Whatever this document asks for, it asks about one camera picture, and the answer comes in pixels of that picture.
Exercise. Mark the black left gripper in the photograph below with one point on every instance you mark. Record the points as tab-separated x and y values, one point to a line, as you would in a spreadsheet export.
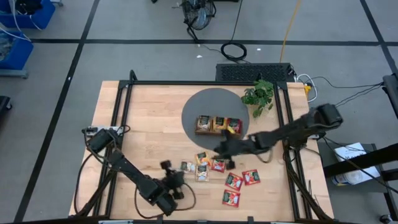
175	180

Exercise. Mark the red strawberry tea packet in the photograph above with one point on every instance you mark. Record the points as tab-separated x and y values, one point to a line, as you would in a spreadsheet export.
251	176
235	125
234	181
218	165
231	198

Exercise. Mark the yellow power plug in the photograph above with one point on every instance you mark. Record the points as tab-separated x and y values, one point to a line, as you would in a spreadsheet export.
307	89

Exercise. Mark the white papers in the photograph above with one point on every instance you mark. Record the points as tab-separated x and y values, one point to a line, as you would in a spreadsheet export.
345	152

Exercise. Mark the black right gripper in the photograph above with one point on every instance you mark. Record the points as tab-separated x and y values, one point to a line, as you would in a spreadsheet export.
241	147

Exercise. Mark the black aluminium table frame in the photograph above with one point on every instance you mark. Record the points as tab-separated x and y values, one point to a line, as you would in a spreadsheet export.
186	82

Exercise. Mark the black perforated computer case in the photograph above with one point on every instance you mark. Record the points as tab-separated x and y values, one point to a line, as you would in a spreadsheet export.
253	72

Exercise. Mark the black caster wheel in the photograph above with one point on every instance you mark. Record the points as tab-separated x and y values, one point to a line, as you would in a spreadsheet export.
385	218

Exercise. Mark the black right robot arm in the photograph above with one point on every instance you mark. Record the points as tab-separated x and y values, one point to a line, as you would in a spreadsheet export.
295	130

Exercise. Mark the black diagonal beam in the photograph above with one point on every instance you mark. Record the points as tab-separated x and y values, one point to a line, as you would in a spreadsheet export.
357	162

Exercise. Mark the blue storage bin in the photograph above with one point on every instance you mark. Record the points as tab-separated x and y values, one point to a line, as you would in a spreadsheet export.
21	53
43	15

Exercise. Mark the wooden tea organizer box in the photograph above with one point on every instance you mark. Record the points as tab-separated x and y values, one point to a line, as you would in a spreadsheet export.
217	134

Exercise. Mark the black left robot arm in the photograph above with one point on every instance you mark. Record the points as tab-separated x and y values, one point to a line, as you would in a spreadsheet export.
136	179

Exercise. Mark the black floor fan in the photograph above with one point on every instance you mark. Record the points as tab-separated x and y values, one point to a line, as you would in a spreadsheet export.
199	14

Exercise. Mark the green potted plant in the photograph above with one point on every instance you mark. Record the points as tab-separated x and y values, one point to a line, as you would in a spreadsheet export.
259	95

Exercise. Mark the orange mango tea packet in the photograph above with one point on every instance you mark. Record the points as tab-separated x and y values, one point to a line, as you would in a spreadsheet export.
202	158
219	124

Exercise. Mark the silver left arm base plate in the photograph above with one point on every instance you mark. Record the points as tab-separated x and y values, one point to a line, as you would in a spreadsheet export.
94	128

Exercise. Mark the grey round mat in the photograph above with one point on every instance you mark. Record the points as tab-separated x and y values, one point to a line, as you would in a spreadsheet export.
214	102

